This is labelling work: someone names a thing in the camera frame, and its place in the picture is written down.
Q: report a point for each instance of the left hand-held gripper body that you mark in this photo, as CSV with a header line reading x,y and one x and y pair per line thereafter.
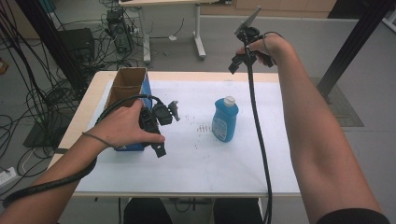
x,y
163,113

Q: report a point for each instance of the blue cardboard box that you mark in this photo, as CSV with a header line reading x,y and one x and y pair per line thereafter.
x,y
127,79

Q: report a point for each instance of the black sleeve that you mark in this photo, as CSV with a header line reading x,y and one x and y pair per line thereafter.
x,y
355,217

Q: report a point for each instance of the white table mat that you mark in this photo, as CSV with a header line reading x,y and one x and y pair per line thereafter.
x,y
193,161

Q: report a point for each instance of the person's right hand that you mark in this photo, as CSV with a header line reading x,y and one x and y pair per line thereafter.
x,y
274,46

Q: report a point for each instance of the white desk with metal legs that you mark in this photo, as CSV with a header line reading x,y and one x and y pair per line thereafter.
x,y
198,31

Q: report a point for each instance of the person's left leg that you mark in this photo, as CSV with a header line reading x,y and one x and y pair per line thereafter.
x,y
146,213

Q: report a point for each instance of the person's leg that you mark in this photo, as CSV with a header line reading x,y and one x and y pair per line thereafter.
x,y
238,213
146,213

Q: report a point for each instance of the black metal frame post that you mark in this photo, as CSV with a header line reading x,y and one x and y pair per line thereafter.
x,y
46,31
355,46

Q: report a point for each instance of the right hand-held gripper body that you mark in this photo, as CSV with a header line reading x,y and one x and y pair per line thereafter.
x,y
249,34

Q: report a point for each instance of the person's left hand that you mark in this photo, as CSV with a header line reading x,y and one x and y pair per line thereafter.
x,y
123,127

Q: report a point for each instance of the person's right leg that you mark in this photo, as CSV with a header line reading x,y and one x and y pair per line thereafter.
x,y
238,213

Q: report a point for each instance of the white power strip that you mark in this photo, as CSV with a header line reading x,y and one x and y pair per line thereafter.
x,y
7,177

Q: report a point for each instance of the black equipment case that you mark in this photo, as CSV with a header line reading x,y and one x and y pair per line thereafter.
x,y
76,43

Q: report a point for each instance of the orange object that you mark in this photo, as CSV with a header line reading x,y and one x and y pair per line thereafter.
x,y
3,66

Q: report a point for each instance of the light wooden table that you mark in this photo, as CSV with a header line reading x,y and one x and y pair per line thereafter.
x,y
93,96

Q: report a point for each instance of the white power adapter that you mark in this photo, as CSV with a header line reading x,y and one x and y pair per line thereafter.
x,y
172,38

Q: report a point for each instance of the black floor plate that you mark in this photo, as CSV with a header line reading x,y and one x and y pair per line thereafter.
x,y
40,137

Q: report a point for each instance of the blue bottle with white cap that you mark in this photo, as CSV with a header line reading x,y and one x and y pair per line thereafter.
x,y
224,124

